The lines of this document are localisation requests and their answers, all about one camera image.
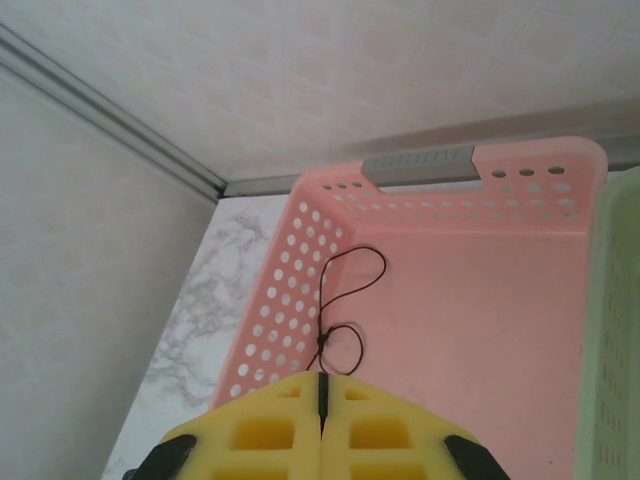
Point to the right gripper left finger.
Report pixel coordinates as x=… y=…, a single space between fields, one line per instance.
x=250 y=440

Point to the green plastic basket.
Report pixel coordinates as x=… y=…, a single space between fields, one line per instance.
x=617 y=325

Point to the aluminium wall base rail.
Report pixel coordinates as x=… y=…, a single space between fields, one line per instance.
x=260 y=186

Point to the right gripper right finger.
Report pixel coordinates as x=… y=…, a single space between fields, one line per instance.
x=400 y=440

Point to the aluminium frame post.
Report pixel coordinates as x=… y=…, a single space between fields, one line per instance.
x=110 y=112

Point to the pink plastic basket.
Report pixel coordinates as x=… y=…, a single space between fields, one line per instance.
x=475 y=310

